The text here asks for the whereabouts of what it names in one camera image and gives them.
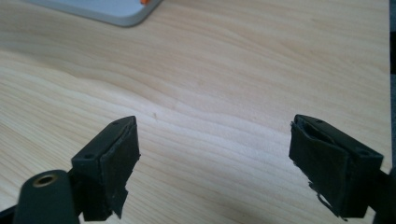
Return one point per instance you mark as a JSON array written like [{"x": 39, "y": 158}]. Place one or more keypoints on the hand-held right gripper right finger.
[{"x": 333, "y": 168}]

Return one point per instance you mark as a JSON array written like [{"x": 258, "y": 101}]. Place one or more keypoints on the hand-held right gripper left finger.
[{"x": 106, "y": 168}]

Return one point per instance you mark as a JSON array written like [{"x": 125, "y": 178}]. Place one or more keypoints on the white two-tier shoe rack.
[{"x": 102, "y": 7}]

